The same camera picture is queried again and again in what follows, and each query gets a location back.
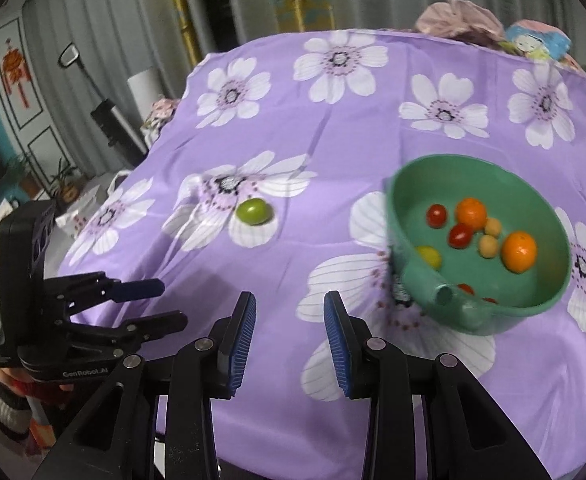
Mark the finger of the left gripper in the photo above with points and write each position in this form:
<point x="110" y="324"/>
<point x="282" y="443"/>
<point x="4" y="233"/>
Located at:
<point x="80" y="292"/>
<point x="113" y="342"/>

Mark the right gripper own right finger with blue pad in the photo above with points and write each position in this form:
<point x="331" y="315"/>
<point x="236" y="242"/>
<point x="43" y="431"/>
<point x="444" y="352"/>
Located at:
<point x="467" y="434"/>

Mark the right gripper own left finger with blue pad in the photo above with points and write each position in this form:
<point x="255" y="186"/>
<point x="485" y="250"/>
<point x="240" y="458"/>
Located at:
<point x="113" y="436"/>

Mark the green plastic bowl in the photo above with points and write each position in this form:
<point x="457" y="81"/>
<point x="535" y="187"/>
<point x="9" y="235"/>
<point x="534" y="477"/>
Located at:
<point x="502" y="299"/>

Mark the brown round fruit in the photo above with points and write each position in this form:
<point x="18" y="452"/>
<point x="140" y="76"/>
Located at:
<point x="488" y="246"/>

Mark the yellow-green fruit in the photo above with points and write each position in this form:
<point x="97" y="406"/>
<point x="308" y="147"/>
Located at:
<point x="430" y="255"/>

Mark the yellow cherry tomato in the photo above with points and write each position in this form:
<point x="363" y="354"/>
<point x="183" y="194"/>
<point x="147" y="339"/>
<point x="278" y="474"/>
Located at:
<point x="493" y="227"/>

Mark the small orange fruit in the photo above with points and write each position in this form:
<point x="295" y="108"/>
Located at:
<point x="472" y="213"/>

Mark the striped sleeve forearm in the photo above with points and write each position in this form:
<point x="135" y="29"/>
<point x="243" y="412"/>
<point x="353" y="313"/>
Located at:
<point x="3" y="409"/>

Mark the hand holding gripper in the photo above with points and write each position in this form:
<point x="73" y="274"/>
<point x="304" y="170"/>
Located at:
<point x="21" y="383"/>

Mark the white paper bag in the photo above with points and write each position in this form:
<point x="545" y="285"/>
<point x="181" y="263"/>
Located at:
<point x="91" y="198"/>

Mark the potted plant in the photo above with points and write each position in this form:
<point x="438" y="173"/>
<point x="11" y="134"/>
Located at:
<point x="67" y="183"/>

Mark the black floor lamp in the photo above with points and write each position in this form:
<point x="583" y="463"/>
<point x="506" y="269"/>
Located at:
<point x="110" y="120"/>

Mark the small green fruit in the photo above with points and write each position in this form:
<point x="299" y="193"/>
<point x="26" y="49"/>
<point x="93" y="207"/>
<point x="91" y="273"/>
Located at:
<point x="254" y="212"/>

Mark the orange tangerine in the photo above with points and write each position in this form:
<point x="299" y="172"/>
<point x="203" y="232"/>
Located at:
<point x="519" y="252"/>

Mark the pink flower bouquet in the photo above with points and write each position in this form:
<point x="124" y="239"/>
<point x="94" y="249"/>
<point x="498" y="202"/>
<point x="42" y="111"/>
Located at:
<point x="162" y="112"/>

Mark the purple floral tablecloth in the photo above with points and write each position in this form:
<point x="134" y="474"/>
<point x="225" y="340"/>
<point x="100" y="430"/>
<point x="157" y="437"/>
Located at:
<point x="315" y="124"/>

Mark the white cylinder stand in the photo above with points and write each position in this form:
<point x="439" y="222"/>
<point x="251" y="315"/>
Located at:
<point x="146" y="88"/>

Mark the blue cartoon cushion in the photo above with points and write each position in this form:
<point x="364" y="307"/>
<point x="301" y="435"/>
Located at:
<point x="535" y="39"/>

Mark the red knot wall decoration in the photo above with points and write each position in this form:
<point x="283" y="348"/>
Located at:
<point x="15" y="71"/>

